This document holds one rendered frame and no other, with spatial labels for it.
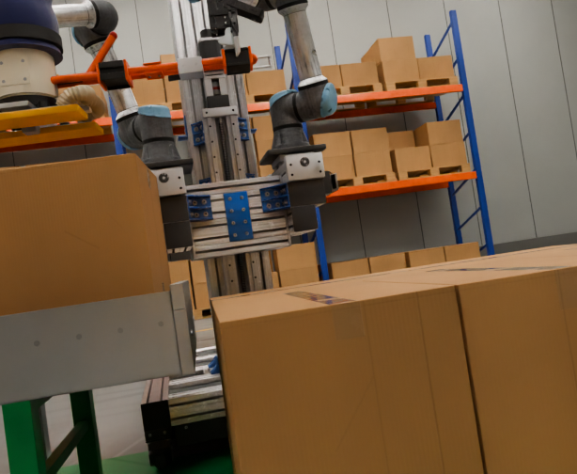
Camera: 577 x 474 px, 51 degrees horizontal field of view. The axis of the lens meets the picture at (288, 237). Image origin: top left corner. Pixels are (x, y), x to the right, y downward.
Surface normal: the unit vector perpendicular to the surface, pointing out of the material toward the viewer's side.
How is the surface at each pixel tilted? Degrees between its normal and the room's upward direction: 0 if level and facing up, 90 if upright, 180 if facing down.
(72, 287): 90
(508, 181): 90
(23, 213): 90
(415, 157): 90
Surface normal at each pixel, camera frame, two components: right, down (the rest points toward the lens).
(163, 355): 0.15, -0.06
